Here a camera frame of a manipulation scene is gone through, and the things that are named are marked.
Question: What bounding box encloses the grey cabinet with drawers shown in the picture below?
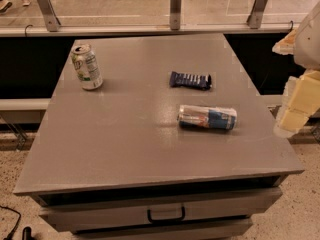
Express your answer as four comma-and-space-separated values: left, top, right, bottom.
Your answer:
15, 34, 302, 240

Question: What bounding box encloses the grey horizontal rail ledge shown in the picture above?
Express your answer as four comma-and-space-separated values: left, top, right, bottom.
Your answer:
0, 21, 299, 37

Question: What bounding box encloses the left metal railing bracket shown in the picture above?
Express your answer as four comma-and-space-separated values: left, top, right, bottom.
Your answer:
37, 0, 61, 32

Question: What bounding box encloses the blue rxbar wrapper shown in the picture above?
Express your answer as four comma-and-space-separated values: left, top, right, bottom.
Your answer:
169, 71, 212, 90

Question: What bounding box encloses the white green soda can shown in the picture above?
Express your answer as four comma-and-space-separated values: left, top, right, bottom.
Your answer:
71, 44, 103, 90

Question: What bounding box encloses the blue silver energy drink can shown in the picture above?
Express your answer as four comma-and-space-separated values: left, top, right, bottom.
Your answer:
177, 105, 237, 130

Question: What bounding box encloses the metal railing bracket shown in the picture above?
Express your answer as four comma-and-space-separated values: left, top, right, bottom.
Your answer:
37, 0, 61, 32
247, 0, 268, 29
169, 0, 182, 30

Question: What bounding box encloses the black drawer handle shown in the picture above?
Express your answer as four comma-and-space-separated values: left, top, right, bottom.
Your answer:
147, 206, 186, 224

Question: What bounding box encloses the black floor cable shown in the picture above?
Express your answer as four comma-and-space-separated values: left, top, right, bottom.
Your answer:
0, 205, 34, 240

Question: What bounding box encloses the right metal railing bracket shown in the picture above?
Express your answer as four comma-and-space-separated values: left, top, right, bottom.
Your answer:
247, 0, 268, 29

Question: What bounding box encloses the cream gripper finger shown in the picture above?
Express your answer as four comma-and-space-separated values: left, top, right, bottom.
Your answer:
273, 70, 320, 138
272, 29, 297, 55

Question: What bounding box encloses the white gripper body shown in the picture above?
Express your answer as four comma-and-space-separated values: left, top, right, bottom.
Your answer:
294, 2, 320, 70

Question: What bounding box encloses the middle metal railing bracket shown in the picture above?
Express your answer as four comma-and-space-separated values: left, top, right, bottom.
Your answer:
169, 0, 182, 30

